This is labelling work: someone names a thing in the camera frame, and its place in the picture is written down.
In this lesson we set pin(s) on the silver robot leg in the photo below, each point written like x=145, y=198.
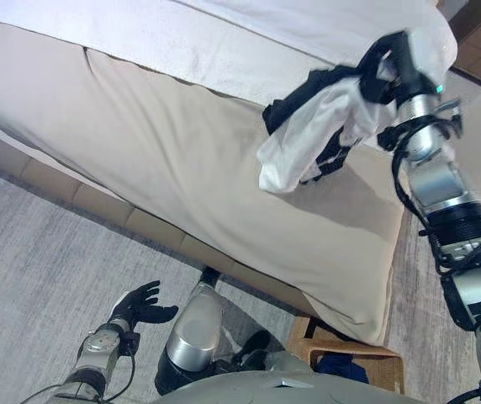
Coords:
x=253, y=345
x=194, y=332

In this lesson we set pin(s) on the woven wicker basket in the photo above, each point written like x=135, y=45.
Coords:
x=350, y=349

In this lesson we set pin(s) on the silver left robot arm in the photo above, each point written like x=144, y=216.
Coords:
x=97, y=353

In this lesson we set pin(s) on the beige bed mattress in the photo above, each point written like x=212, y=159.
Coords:
x=160, y=147

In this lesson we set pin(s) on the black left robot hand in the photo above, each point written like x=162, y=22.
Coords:
x=139, y=309

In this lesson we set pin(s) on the navy blue garment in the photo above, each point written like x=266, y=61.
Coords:
x=341, y=368

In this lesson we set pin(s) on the white duvet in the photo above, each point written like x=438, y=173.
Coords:
x=223, y=33

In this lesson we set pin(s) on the tan padded bed frame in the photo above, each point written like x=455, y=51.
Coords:
x=97, y=206

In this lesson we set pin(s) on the silver left robot leg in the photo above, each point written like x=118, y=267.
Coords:
x=194, y=332

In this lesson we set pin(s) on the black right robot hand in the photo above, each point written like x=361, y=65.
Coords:
x=413, y=80

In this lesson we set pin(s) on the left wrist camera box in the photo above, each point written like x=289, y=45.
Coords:
x=132, y=343

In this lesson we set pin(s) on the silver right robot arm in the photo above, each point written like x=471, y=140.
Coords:
x=438, y=181

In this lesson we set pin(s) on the black garment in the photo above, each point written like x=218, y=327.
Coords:
x=303, y=94

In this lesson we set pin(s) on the white garment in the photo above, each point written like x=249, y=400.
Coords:
x=299, y=139

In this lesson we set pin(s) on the silver right robot leg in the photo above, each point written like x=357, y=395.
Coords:
x=253, y=345

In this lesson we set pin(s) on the grey robot torso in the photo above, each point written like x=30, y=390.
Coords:
x=287, y=389

